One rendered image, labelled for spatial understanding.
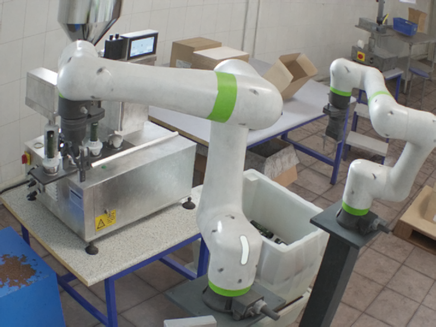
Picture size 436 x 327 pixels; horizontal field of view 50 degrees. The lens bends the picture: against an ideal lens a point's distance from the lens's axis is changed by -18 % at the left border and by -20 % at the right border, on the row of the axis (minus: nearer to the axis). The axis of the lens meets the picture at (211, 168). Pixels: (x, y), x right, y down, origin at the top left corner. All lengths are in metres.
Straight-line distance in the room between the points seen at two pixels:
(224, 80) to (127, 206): 0.96
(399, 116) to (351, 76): 0.45
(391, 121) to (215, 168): 0.56
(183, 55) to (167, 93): 2.64
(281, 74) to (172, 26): 1.23
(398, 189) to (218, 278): 0.80
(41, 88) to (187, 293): 0.97
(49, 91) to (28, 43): 1.49
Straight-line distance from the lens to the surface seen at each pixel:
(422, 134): 1.64
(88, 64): 1.13
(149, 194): 2.13
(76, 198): 1.93
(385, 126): 1.61
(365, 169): 1.94
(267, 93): 1.24
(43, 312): 2.23
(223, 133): 1.44
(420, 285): 3.47
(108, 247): 2.04
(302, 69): 3.65
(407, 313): 3.19
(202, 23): 4.58
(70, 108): 1.29
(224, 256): 1.42
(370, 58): 5.98
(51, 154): 1.90
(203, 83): 1.19
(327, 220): 2.05
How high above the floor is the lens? 1.96
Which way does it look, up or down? 27 degrees down
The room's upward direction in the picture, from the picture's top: 7 degrees clockwise
